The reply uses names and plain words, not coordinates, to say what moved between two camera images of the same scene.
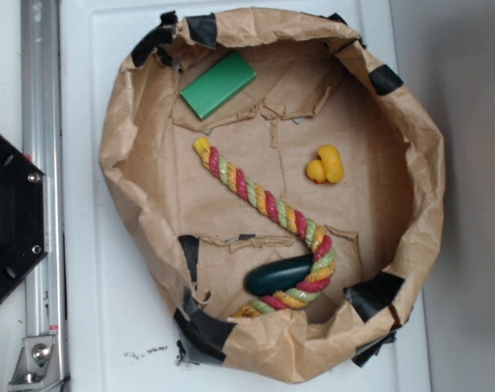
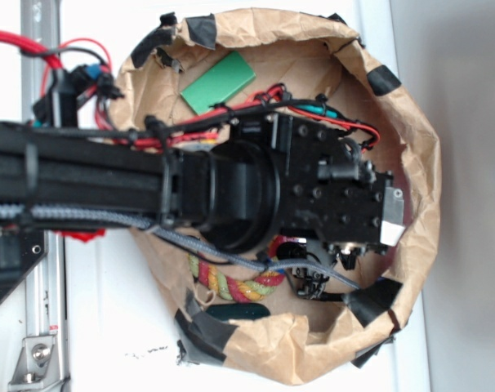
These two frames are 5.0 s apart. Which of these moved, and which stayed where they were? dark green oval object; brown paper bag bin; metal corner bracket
Moved: dark green oval object
Stayed: brown paper bag bin; metal corner bracket
